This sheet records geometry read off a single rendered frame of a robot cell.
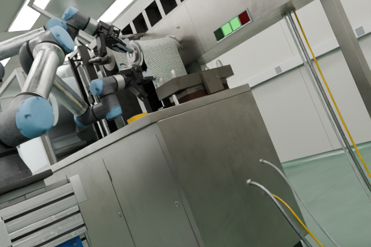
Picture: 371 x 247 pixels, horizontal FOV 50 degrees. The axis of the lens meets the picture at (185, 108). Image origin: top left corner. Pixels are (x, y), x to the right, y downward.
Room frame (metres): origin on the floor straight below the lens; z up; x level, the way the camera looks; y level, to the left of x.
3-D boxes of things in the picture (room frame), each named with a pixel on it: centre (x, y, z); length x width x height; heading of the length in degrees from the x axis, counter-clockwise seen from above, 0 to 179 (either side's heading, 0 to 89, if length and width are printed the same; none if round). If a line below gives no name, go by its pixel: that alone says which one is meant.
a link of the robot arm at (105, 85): (1.77, 0.31, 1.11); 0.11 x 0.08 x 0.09; 132
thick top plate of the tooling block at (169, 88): (1.97, -0.10, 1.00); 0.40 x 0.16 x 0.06; 132
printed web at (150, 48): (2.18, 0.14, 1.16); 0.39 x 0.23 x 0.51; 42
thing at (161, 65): (2.03, 0.01, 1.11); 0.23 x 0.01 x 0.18; 132
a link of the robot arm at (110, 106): (1.77, 0.32, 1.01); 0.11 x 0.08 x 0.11; 74
